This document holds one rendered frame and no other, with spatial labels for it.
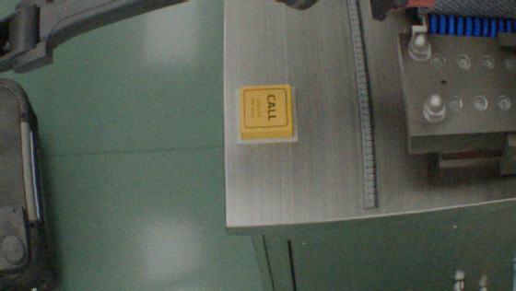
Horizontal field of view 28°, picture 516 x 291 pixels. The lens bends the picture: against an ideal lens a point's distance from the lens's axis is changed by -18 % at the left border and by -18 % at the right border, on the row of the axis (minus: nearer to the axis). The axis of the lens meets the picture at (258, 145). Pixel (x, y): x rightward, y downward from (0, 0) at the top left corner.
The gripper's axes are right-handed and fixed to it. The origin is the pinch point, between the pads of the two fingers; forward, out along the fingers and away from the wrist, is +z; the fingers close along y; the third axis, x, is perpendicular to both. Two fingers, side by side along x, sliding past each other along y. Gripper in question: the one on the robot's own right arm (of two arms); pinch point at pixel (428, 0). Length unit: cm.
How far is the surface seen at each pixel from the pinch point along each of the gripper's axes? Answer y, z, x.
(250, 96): 8.0, -16.3, -25.9
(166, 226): -8, 9, -118
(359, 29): -3.7, -0.9, -19.6
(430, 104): 17.2, -2.3, -1.2
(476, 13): 0.2, 8.7, 2.1
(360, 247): 25.6, 4.6, -32.4
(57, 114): -37, -16, -133
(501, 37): 4.9, 11.5, 4.7
